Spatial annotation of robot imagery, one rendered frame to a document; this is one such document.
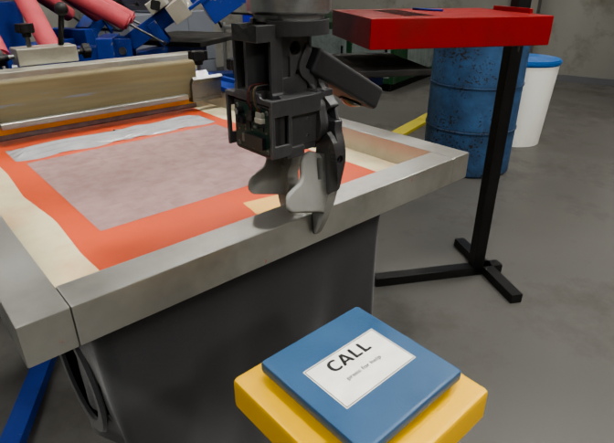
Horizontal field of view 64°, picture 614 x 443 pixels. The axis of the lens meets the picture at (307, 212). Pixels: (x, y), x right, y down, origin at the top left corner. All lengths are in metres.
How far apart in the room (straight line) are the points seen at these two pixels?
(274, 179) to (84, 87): 0.55
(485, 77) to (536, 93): 0.95
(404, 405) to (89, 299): 0.25
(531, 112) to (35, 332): 4.00
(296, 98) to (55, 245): 0.31
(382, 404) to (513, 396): 1.48
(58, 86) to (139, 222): 0.44
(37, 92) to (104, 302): 0.61
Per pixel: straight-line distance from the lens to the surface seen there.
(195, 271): 0.45
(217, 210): 0.61
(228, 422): 0.75
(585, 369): 2.01
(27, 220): 0.67
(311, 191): 0.48
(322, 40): 6.37
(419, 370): 0.36
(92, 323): 0.43
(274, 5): 0.44
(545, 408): 1.81
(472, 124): 3.35
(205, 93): 1.09
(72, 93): 1.00
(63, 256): 0.56
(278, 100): 0.43
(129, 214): 0.63
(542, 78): 4.15
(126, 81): 1.03
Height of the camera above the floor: 1.21
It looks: 26 degrees down
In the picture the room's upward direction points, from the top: straight up
